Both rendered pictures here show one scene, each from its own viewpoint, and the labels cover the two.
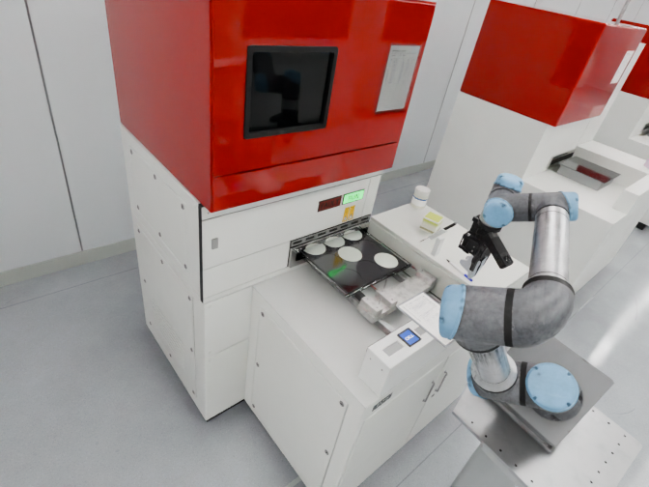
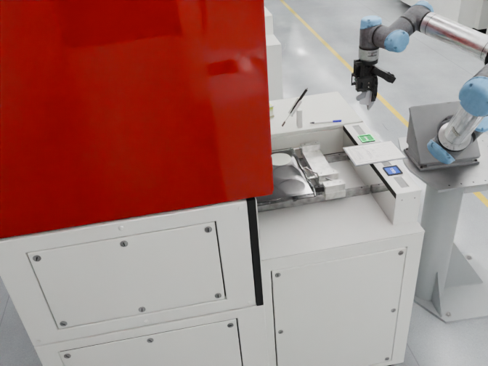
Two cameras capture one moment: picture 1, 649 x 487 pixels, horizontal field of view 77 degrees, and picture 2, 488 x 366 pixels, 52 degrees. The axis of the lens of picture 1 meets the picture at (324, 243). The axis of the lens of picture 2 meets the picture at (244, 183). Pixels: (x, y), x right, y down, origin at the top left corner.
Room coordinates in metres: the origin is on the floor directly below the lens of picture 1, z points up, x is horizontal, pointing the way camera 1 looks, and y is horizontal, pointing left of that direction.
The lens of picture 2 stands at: (0.36, 1.23, 1.99)
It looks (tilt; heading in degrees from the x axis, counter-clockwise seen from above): 33 degrees down; 309
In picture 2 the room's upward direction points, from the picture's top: 5 degrees counter-clockwise
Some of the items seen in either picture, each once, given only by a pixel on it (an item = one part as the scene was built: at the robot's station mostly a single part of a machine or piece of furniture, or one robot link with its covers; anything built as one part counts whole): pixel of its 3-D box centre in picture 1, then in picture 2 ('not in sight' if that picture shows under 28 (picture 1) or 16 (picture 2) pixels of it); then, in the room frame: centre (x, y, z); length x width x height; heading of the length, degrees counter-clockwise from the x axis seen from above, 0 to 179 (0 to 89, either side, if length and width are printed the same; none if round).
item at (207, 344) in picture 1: (245, 292); (167, 316); (1.56, 0.35, 0.41); 0.82 x 0.71 x 0.82; 136
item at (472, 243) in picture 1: (481, 237); (365, 74); (1.12, -0.48, 1.25); 0.09 x 0.08 x 0.12; 46
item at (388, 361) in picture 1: (428, 335); (377, 168); (1.01, -0.41, 0.89); 0.55 x 0.09 x 0.14; 136
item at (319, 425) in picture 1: (372, 357); (306, 247); (1.29, -0.32, 0.41); 0.97 x 0.64 x 0.82; 136
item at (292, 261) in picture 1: (330, 243); not in sight; (1.44, -0.03, 0.89); 0.44 x 0.02 x 0.10; 136
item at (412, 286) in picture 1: (397, 296); (321, 171); (1.21, -0.32, 0.87); 0.36 x 0.08 x 0.03; 136
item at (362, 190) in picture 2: (353, 300); (308, 199); (1.18, -0.15, 0.84); 0.50 x 0.02 x 0.03; 46
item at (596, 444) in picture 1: (532, 433); (452, 169); (0.81, -0.77, 0.75); 0.45 x 0.44 x 0.13; 43
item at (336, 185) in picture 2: (371, 305); (333, 185); (1.10, -0.21, 0.89); 0.08 x 0.03 x 0.03; 46
